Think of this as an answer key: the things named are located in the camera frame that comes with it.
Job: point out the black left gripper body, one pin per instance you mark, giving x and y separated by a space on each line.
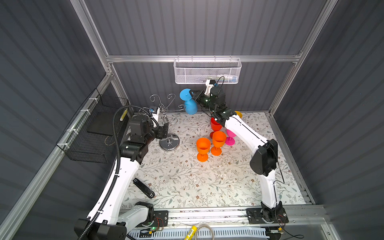
160 133

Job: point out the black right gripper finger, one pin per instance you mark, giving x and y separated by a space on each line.
195 98
194 92

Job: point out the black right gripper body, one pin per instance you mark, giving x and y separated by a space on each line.
204 101

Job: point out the blue wine glass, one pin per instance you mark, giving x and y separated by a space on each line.
190 105

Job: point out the chrome wine glass rack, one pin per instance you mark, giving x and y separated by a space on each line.
160 111

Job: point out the red wine glass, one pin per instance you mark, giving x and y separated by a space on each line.
215 127

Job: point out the yellow wine glass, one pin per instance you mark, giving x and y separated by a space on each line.
239 114

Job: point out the orange wine glass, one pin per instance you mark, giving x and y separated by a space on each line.
219 139
203 147

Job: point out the pink wine glass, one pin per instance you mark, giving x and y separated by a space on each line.
230 140

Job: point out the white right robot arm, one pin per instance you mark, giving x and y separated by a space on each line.
264 161

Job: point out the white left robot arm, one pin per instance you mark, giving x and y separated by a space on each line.
104 221

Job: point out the black stapler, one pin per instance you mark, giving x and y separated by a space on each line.
143 188

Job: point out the yellow marker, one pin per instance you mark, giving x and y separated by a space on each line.
191 233

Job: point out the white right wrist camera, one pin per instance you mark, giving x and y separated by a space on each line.
209 85

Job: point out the white wire wall basket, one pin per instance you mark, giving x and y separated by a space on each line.
196 71

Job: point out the black wire side basket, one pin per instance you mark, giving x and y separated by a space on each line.
89 138

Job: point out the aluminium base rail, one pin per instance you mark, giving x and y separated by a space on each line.
297 215

